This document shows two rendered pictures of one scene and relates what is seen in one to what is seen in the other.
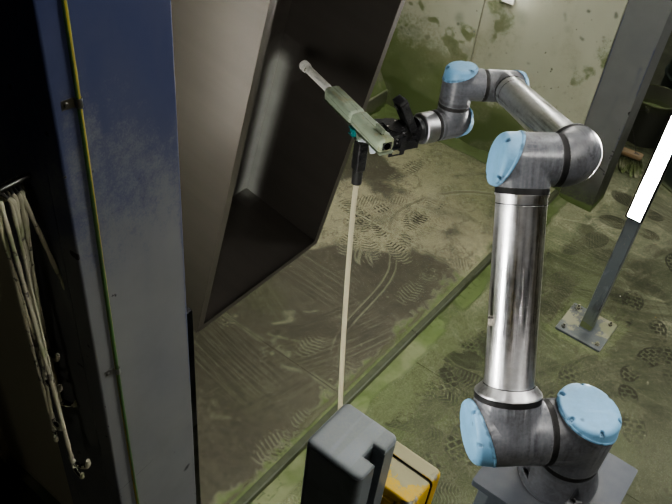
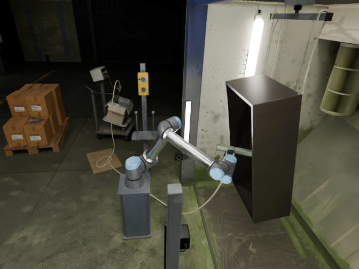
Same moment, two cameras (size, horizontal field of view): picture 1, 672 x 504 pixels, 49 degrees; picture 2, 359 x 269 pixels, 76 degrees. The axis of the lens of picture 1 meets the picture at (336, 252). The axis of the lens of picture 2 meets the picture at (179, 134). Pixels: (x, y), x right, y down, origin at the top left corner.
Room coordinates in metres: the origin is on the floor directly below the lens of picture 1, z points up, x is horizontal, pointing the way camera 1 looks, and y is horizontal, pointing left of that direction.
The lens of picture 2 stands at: (2.72, -1.47, 2.16)
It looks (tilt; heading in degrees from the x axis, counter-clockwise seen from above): 28 degrees down; 139
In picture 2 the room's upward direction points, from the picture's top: 2 degrees clockwise
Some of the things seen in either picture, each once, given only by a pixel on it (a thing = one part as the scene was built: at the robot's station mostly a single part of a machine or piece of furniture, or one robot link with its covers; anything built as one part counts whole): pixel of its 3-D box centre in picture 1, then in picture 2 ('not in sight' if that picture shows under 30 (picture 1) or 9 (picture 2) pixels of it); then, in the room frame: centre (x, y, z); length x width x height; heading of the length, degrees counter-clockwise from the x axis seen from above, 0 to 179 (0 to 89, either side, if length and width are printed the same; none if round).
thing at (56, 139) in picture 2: not in sight; (42, 133); (-1.82, -0.92, 0.07); 1.20 x 0.80 x 0.14; 154
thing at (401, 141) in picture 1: (400, 134); not in sight; (1.81, -0.14, 1.09); 0.12 x 0.08 x 0.09; 124
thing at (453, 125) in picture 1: (449, 122); (226, 174); (1.91, -0.28, 1.10); 0.12 x 0.09 x 0.10; 124
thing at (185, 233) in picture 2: not in sight; (178, 236); (2.25, -1.05, 1.35); 0.09 x 0.07 x 0.07; 57
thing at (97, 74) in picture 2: not in sight; (111, 104); (-1.13, 0.20, 0.64); 0.73 x 0.50 x 1.27; 46
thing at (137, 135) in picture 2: not in sight; (145, 124); (0.53, -0.12, 0.95); 0.26 x 0.15 x 0.32; 57
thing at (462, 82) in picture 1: (461, 85); (228, 164); (1.92, -0.29, 1.21); 0.12 x 0.09 x 0.12; 100
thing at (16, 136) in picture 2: not in sight; (20, 131); (-1.58, -1.25, 0.32); 0.38 x 0.29 x 0.36; 155
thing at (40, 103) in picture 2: not in sight; (41, 103); (-1.73, -0.81, 0.69); 0.38 x 0.29 x 0.36; 149
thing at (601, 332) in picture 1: (586, 326); not in sight; (2.27, -1.09, 0.01); 0.20 x 0.20 x 0.01; 57
